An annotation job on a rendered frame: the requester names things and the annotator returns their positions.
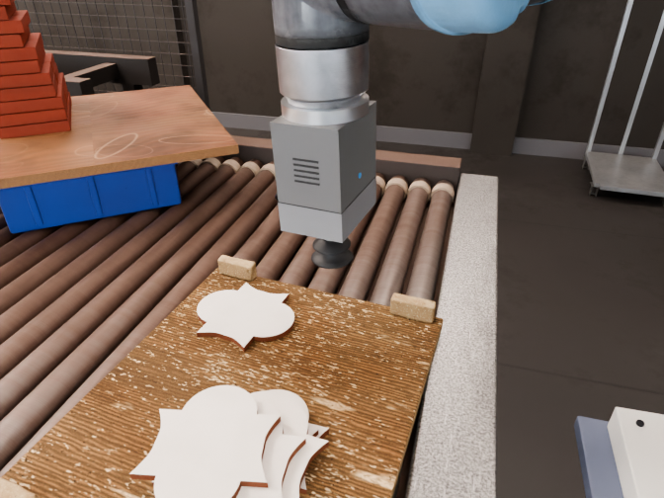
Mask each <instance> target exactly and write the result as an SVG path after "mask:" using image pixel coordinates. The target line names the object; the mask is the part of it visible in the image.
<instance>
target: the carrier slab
mask: <svg viewBox="0 0 664 498"><path fill-rule="evenodd" d="M245 283H247V284H248V285H250V286H251V287H252V288H254V289H256V290H258V291H265V292H268V293H289V294H290V298H289V299H288V300H287V301H286V303H285V305H287V306H288V307H290V308H291V310H292V311H293V314H294V327H293V329H292V330H291V332H290V333H289V334H288V335H286V336H285V337H283V338H280V339H278V340H274V341H269V342H259V341H253V343H252V344H251V345H250V346H249V348H248V349H247V350H246V351H245V352H243V350H242V349H241V348H240V347H238V346H237V345H236V344H234V343H233V342H230V341H227V340H224V339H221V338H218V337H198V336H197V332H198V331H199V330H200V329H201V328H202V327H203V326H204V324H202V322H201V321H200V320H199V318H198V314H197V307H198V304H199V303H200V301H201V300H202V299H203V298H204V297H206V296H207V295H209V294H211V293H213V292H216V291H226V290H233V291H238V290H239V289H240V288H241V287H242V286H243V285H244V284H245ZM443 321H444V320H443V318H439V317H435V318H434V320H433V323H428V322H423V321H418V320H413V319H410V318H407V317H403V316H400V315H395V314H391V313H390V306H386V305H382V304H377V303H373V302H369V301H364V300H360V299H355V298H351V297H347V296H342V295H339V294H335V293H330V292H326V291H321V290H314V289H309V288H305V287H300V286H296V285H292V284H287V283H283V282H279V281H274V280H270V279H265V278H261V277H256V278H255V279H254V280H253V281H246V280H241V279H237V278H233V277H230V276H227V275H225V274H222V273H220V272H219V269H218V268H217V269H215V270H214V271H213V272H212V273H211V274H210V275H209V276H208V277H207V278H206V279H205V280H204V281H203V282H202V283H201V284H200V285H199V286H198V287H197V288H196V289H195V290H194V291H193V292H192V293H191V294H190V295H189V296H188V297H187V298H186V299H184V300H183V301H182V302H181V303H180V304H179V305H178V306H177V307H176V308H175V309H174V310H173V311H172V312H171V313H170V314H169V315H168V316H167V317H166V318H165V319H164V320H163V321H162V322H161V323H160V324H159V325H158V326H157V327H156V328H155V329H153V330H152V331H151V332H150V333H149V334H148V335H147V336H146V337H145V338H144V339H143V340H142V341H141V342H140V343H139V344H138V345H137V346H136V347H135V348H134V349H133V350H132V351H131V352H130V353H129V354H128V355H127V356H126V357H125V358H124V359H122V360H121V361H120V362H119V363H118V364H117V365H116V366H115V367H114V368H113V369H112V370H111V371H110V372H109V373H108V374H107V375H106V376H105V377H104V378H103V379H102V380H101V381H100V382H99V383H98V384H97V385H96V386H95V387H94V388H93V389H91V390H90V391H89V392H88V393H87V394H86V395H85V396H84V397H83V398H82V399H81V400H80V401H79V402H78V403H77V404H76V405H75V406H74V407H73V408H72V409H71V410H70V411H69V412H68V413H67V414H66V415H65V416H64V417H63V418H62V419H60V420H59V421H58V422H57V423H56V424H55V425H54V426H53V427H52V428H51V429H50V430H49V431H48V432H47V433H46V434H45V435H44V436H43V437H42V438H41V439H40V440H39V441H38V442H37V443H36V444H35V445H34V446H33V447H32V448H31V449H30V450H28V451H27V452H26V453H25V454H24V455H23V456H22V457H21V458H20V459H19V460H18V461H17V462H16V463H15V464H14V465H13V466H12V467H11V468H10V469H9V470H8V471H7V472H6V473H5V474H4V475H3V476H2V478H4V479H6V480H8V481H10V482H13V483H15V484H18V485H20V486H22V487H23V488H24V489H26V490H27V491H29V492H32V493H34V494H37V495H38V496H39V497H40V498H155V494H154V487H153V485H152V481H153V480H141V479H131V478H130V475H129V474H130V473H131V472H132V471H133V470H134V469H135V468H136V467H137V466H138V465H139V464H140V463H141V462H142V461H143V460H144V459H145V458H146V457H147V456H148V454H149V453H150V451H151V450H152V448H153V446H154V443H155V441H156V439H157V436H158V434H159V432H160V428H161V418H160V412H159V409H173V410H183V408H184V406H185V405H186V404H187V402H188V401H189V400H190V399H191V398H192V397H193V396H195V395H196V394H198V393H199V392H201V391H203V390H205V389H207V388H210V387H214V386H219V385H233V386H237V387H240V388H242V389H244V390H246V391H247V392H249V393H253V392H257V391H266V390H271V389H282V390H287V391H290V392H293V393H295V394H296V395H298V396H299V397H300V398H301V399H302V400H303V401H304V402H305V404H306V406H307V408H308V413H309V423H310V424H314V425H318V426H322V427H326V428H329V434H328V435H326V436H325V437H324V438H323V440H326V441H329V447H328V448H326V449H325V450H324V451H322V452H321V453H320V454H319V455H318V456H317V457H316V458H315V459H314V460H313V461H312V462H311V463H310V465H309V467H308V469H307V471H306V474H305V476H304V478H305V485H306V494H303V493H299V498H392V497H393V493H394V490H395V486H396V483H397V479H398V476H399V473H400V469H401V466H402V463H403V460H404V456H405V453H406V450H407V446H408V443H409V439H410V436H411V432H412V429H413V426H414V422H415V419H416V415H417V412H418V409H419V405H420V402H421V398H422V395H423V391H424V388H425V385H426V381H427V378H428V374H429V371H430V367H431V364H432V362H433V358H434V355H435V351H436V348H437V344H438V341H439V338H440V334H441V331H442V327H443Z"/></svg>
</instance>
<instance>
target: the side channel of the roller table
mask: <svg viewBox="0 0 664 498"><path fill-rule="evenodd" d="M231 137H232V138H233V139H234V140H235V141H236V143H237V144H238V150H239V153H237V154H230V155H224V156H221V157H222V158H223V159H224V160H225V161H226V160H228V159H231V158H232V157H238V158H240V159H241V160H242V161H243V162H244V163H246V162H249V161H250V160H252V159H257V160H259V161H260V162H261V163H262V164H263V166H264V165H266V164H269V163H270V162H272V161H274V154H273V145H272V140H271V139H266V138H256V137H246V136H236V135H232V136H231ZM460 167H461V158H453V157H444V156H434V155H424V154H414V153H404V152H394V151H384V150H376V151H375V172H376V173H380V174H382V175H383V176H384V177H385V179H386V185H387V183H388V181H390V180H391V178H392V177H394V176H396V175H401V176H403V177H405V178H406V179H407V181H408V189H409V187H410V185H411V184H412V183H413V181H414V180H415V179H417V178H425V179H427V180H428V181H429V182H430V184H431V193H432V190H433V188H434V187H435V185H436V184H437V183H438V182H439V181H442V180H446V181H449V182H451V183H452V184H453V186H454V191H455V196H454V200H456V197H457V186H458V180H459V174H460Z"/></svg>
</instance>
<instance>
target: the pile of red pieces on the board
mask: <svg viewBox="0 0 664 498"><path fill-rule="evenodd" d="M14 1H15V0H0V138H1V139H3V138H12V137H20V136H29V135H37V134H46V133H54V132H63V131H71V97H70V93H69V92H67V86H66V82H65V78H64V74H63V73H62V72H61V73H58V69H57V65H56V63H55V62H54V58H53V54H52V53H45V51H44V47H43V41H42V35H41V33H31V32H30V29H29V23H30V21H31V19H30V16H29V13H28V11H27V10H23V11H16V10H17V9H16V6H15V2H14Z"/></svg>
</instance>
